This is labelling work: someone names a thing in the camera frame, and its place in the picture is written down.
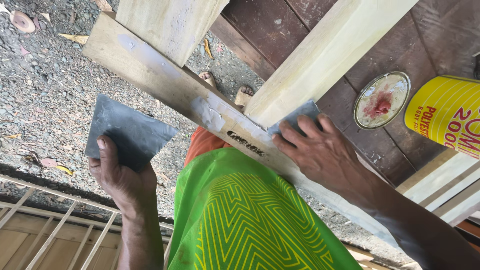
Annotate green patterned shirt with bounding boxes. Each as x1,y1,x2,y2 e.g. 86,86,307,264
167,146,362,270

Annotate large grey metal plate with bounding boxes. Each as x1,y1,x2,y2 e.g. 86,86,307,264
84,93,179,173

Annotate round wooden disc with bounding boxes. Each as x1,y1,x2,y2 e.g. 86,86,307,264
10,10,37,34

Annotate orange shorts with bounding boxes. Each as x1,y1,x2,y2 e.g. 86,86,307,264
183,126,233,167

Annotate small grey metal scraper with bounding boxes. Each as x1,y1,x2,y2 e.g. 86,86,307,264
266,98,323,138

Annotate pale wooden slatted frame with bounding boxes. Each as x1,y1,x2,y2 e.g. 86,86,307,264
0,174,175,270

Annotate stack of pale wooden planks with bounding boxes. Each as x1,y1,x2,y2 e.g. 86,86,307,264
395,149,480,228

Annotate person's right foot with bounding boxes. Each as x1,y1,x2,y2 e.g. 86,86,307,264
234,85,256,109

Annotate round metal can lid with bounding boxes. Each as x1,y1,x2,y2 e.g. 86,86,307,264
352,71,412,130

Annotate person's left foot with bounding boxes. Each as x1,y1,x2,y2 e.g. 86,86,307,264
198,71,218,90

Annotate person's right hand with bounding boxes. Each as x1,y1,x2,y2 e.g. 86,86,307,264
270,114,371,196

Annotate dark brown wooden bench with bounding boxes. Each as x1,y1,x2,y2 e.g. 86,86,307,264
209,0,480,188

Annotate yellow wood chip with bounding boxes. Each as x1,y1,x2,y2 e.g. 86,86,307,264
58,32,90,45

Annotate person's foot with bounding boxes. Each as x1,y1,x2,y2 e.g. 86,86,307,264
234,85,256,109
198,71,218,90

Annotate yellow filler can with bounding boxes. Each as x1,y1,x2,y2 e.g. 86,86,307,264
403,74,480,160

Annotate person's left hand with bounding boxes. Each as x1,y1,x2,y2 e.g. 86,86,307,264
88,135,158,220

